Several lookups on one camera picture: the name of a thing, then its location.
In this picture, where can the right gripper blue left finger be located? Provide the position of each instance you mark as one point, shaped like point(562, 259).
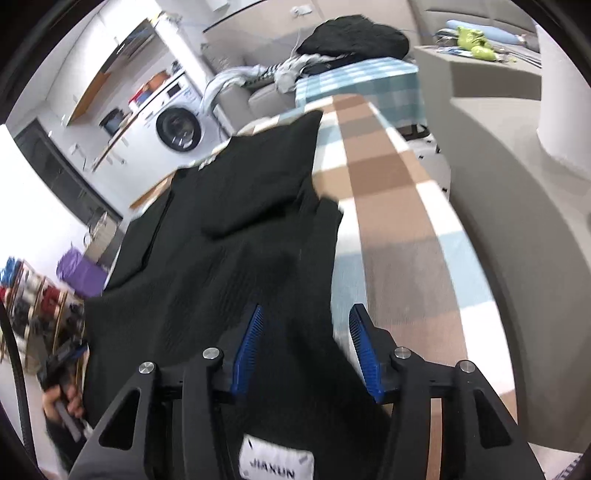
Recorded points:
point(244, 361)

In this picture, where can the black knit garment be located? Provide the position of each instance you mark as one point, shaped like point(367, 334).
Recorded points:
point(246, 229)

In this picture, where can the checkered brown blue tablecloth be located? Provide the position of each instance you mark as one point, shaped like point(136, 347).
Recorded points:
point(401, 249)

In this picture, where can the purple bag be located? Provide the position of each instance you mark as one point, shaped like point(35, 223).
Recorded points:
point(86, 278)

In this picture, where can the shoe rack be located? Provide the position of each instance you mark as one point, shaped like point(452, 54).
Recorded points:
point(37, 306)

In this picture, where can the green toy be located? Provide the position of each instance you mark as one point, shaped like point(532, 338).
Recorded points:
point(475, 42)

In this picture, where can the white washing machine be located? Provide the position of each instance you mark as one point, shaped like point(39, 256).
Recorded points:
point(171, 130)

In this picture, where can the grey cube ottoman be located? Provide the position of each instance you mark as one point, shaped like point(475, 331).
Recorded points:
point(444, 76)

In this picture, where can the black clothes pile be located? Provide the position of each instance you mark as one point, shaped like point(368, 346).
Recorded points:
point(358, 36)

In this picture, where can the grey sofa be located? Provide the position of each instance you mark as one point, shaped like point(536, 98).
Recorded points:
point(242, 106)

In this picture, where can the teal checkered cloth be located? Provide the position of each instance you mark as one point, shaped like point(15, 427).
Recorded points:
point(392, 85)

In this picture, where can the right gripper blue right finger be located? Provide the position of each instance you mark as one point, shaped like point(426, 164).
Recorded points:
point(373, 347)

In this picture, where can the white grey draped cloth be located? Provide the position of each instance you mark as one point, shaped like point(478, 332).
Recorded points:
point(284, 75)

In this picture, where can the person left hand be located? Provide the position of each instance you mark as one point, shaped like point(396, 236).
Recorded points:
point(70, 398)

